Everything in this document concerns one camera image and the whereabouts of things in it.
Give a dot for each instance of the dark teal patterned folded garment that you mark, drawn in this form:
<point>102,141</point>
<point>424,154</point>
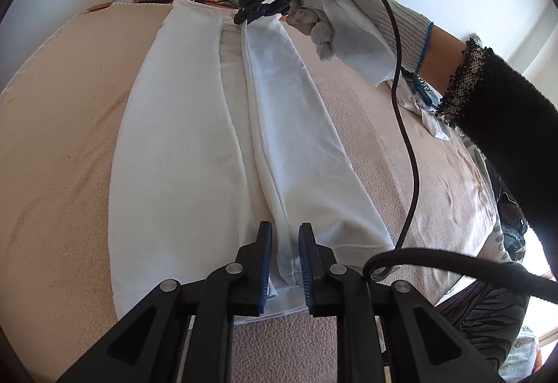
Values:
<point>425,88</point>

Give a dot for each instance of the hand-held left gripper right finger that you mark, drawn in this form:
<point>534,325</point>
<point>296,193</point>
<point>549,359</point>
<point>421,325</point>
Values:
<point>305,274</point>

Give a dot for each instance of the person's right hand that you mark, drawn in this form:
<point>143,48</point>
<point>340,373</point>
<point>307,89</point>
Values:
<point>357,16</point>

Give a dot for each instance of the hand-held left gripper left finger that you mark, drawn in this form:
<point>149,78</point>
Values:
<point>266,269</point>

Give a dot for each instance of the white camisole top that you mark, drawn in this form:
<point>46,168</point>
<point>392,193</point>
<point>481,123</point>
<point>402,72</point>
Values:
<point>174,147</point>

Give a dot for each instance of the white folded garment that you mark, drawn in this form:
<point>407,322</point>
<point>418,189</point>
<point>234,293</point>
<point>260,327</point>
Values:
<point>436,125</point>

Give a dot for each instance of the person's dark patterned trousers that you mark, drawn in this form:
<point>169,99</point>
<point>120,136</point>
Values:
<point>488,322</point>

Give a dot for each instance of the person's right forearm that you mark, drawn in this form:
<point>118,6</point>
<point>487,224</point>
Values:
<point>501,125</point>

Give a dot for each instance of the orange wooden desk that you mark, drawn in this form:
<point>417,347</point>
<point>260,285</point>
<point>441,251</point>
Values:
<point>148,0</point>

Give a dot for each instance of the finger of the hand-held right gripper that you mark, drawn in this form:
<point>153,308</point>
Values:
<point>270,6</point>
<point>250,16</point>

